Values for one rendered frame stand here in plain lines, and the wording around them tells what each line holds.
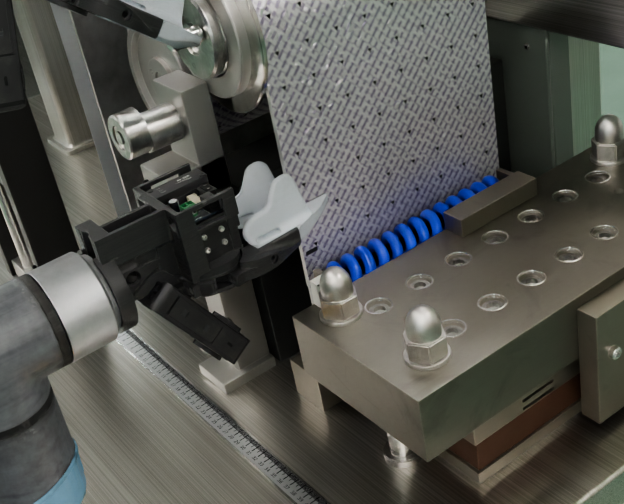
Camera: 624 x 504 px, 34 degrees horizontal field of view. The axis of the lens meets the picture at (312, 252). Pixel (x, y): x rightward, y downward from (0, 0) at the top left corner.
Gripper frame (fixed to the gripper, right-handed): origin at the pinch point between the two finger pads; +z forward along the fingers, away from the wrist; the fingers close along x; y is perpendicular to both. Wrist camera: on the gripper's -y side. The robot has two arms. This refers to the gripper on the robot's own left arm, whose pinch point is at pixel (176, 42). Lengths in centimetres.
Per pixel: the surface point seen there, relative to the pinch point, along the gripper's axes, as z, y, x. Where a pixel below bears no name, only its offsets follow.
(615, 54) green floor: 269, 62, 165
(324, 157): 14.7, -4.1, -4.3
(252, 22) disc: 2.6, 3.5, -4.9
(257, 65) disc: 4.9, 0.7, -4.3
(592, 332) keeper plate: 29.1, -8.6, -25.5
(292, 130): 10.4, -3.0, -4.3
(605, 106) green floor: 242, 39, 140
